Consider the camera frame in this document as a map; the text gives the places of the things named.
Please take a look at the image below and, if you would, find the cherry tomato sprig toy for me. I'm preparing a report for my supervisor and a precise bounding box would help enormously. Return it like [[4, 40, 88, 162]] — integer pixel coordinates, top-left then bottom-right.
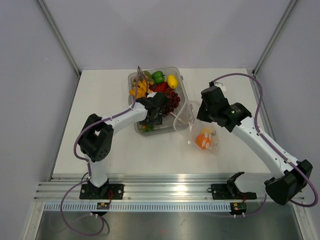
[[139, 124, 155, 133]]

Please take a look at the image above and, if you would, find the clear dotted zip top bag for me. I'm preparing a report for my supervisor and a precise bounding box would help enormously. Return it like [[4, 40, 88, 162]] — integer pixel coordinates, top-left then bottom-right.
[[173, 100, 219, 154]]

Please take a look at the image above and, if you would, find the orange fruit toy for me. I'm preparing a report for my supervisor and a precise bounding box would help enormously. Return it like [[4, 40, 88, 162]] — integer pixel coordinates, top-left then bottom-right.
[[195, 132, 213, 150]]

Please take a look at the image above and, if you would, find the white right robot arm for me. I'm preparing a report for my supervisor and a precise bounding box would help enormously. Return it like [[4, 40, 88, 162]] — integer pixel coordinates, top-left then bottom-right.
[[197, 86, 313, 205]]

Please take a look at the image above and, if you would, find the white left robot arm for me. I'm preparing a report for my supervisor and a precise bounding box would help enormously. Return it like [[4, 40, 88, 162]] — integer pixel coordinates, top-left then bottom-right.
[[73, 92, 169, 200]]

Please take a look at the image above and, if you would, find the clear plastic food tray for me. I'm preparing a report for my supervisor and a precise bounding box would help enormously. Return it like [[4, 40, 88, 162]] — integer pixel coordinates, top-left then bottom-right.
[[134, 67, 191, 136]]

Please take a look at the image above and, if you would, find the dark red grape bunch toy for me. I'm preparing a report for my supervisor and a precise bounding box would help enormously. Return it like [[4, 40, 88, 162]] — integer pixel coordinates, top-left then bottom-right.
[[162, 88, 181, 117]]

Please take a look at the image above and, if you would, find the red lobster toy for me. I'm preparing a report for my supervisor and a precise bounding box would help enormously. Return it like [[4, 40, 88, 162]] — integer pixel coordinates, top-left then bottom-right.
[[149, 81, 169, 93]]

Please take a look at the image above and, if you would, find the yellow banana bunch toy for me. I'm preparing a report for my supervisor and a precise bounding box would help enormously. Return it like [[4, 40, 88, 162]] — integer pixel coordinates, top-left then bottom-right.
[[129, 80, 153, 99]]

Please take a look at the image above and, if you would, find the green bell pepper toy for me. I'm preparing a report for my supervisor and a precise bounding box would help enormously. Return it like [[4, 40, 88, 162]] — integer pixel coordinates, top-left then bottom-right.
[[151, 70, 165, 85]]

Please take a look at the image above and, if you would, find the yellow lemon toy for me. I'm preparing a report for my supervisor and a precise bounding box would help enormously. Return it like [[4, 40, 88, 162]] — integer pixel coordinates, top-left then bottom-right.
[[167, 74, 179, 90]]

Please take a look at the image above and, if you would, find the green grape bunch toy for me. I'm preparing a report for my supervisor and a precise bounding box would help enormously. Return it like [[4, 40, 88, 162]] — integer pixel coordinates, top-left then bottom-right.
[[132, 66, 155, 86]]

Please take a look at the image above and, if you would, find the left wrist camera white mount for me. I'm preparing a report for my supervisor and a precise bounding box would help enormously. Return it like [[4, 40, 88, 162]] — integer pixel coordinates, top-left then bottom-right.
[[147, 92, 157, 98]]

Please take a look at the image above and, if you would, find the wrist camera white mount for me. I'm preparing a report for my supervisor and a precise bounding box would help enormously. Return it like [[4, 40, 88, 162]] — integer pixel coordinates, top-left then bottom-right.
[[147, 92, 157, 98], [215, 82, 227, 92]]

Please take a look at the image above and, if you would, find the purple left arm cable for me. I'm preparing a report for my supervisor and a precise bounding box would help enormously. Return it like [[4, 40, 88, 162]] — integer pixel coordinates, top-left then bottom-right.
[[59, 72, 151, 237]]

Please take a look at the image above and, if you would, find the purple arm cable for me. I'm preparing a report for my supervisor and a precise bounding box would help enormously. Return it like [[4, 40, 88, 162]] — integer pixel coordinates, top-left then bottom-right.
[[59, 72, 151, 237], [209, 72, 317, 218]]

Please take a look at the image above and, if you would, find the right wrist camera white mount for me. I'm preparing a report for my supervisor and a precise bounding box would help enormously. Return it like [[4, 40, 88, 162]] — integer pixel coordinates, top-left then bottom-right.
[[215, 82, 227, 92]]

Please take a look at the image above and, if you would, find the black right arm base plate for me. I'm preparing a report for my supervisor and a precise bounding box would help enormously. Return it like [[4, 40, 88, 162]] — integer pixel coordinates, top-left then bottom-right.
[[207, 171, 257, 202]]

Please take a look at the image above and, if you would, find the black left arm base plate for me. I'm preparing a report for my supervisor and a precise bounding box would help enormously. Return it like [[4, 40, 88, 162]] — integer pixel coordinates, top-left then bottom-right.
[[79, 183, 124, 200]]

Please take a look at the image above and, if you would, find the aluminium mounting rail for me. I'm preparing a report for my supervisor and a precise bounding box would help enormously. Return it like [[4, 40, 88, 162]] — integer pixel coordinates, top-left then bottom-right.
[[33, 173, 306, 203]]

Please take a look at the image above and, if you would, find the left aluminium frame post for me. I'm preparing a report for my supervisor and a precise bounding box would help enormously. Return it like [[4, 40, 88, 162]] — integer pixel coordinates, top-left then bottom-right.
[[36, 0, 81, 78]]

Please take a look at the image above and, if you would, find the aluminium frame post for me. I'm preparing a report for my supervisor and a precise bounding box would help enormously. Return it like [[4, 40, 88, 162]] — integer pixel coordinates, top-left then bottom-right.
[[36, 0, 81, 78], [252, 0, 300, 77]]

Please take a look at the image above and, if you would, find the right aluminium frame post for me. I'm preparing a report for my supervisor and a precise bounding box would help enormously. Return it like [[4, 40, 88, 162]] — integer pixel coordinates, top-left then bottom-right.
[[252, 0, 300, 77]]

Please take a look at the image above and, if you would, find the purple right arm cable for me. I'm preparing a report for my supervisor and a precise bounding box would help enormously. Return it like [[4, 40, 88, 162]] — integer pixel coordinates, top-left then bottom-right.
[[209, 72, 317, 218]]

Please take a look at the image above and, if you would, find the white slotted cable duct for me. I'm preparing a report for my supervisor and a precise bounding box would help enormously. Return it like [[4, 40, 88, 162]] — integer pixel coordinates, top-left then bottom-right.
[[44, 201, 231, 213]]

